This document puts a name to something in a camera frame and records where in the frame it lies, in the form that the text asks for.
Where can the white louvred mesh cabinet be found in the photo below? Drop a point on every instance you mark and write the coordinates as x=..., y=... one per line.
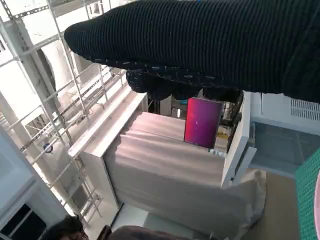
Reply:
x=275, y=107

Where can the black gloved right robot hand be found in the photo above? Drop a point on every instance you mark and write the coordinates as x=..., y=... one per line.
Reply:
x=200, y=42

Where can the person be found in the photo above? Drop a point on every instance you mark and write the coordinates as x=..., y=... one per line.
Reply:
x=67, y=230

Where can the purple screen monitor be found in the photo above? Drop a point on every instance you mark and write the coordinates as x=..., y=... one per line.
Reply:
x=202, y=122

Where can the white desk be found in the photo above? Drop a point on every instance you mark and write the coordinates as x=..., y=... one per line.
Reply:
x=240, y=140

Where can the beige fabric cover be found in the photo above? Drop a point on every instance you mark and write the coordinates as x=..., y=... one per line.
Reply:
x=162, y=162

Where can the green cutting mat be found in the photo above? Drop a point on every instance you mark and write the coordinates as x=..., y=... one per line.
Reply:
x=307, y=200

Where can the pink bowl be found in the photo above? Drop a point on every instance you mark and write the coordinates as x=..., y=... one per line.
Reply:
x=318, y=200

